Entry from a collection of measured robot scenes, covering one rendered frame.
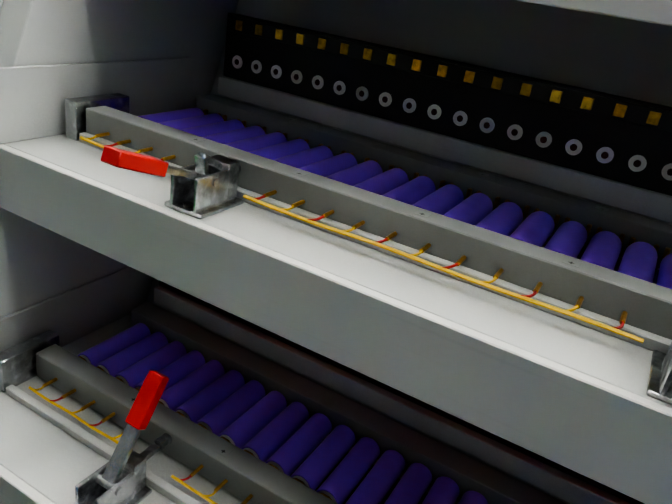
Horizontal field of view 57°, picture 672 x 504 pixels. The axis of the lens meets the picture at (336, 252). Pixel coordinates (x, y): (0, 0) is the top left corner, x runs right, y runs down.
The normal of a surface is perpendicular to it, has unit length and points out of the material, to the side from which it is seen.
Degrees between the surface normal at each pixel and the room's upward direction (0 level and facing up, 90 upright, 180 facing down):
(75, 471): 21
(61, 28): 90
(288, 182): 111
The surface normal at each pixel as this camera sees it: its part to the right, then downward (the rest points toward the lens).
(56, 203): -0.49, 0.29
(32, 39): 0.86, 0.33
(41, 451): 0.15, -0.90
